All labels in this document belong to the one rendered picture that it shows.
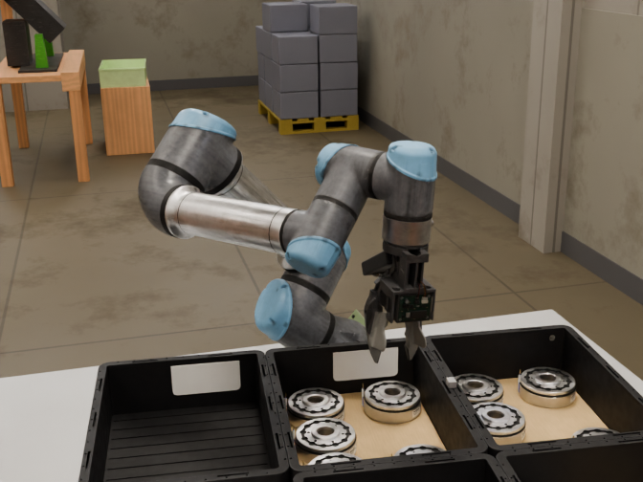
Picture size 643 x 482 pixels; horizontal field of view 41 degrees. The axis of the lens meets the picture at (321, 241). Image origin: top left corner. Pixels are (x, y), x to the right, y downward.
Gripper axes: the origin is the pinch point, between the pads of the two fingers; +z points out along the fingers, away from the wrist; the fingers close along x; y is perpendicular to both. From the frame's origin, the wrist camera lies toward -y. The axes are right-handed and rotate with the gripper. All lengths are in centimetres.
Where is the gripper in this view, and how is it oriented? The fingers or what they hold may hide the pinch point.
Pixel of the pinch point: (391, 352)
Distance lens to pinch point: 144.2
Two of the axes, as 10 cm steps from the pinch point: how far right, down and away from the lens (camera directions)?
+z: -0.5, 9.5, 3.2
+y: 2.8, 3.2, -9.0
